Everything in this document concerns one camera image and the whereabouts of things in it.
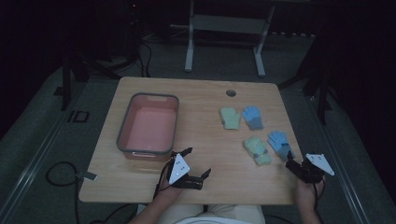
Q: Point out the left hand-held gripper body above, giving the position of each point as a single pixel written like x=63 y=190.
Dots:
x=179 y=168

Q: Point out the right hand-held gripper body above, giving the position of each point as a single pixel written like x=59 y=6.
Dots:
x=313 y=168

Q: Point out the blue glove with grey cuff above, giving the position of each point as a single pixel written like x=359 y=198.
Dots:
x=252 y=118
x=279 y=144

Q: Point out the pink basin with grey rim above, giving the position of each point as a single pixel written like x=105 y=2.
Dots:
x=149 y=127

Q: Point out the person's left hand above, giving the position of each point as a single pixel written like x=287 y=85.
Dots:
x=170 y=189

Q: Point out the person's right hand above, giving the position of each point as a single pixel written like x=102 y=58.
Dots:
x=306 y=193

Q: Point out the green mitten with blue pattern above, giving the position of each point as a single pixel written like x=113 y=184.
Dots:
x=257 y=150

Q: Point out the person's light trousers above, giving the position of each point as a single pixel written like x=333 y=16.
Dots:
x=218 y=214

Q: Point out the plain green mitten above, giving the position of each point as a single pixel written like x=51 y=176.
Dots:
x=230 y=118

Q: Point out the black tripod stand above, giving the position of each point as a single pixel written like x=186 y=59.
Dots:
x=317 y=77
x=77 y=71

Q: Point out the white metal desk frame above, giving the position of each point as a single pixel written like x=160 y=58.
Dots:
x=227 y=24

